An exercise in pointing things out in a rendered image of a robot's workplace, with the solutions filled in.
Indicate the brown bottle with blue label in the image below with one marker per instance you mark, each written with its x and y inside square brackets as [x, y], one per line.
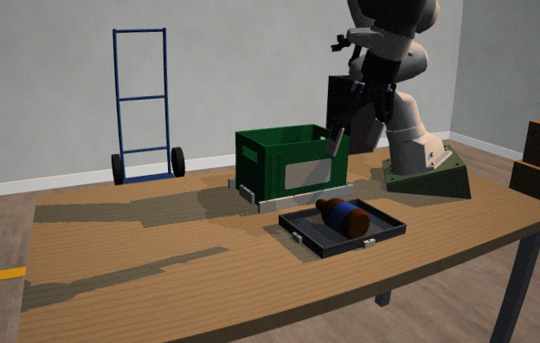
[343, 217]

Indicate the green plastic crate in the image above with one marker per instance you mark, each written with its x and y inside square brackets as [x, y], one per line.
[272, 168]

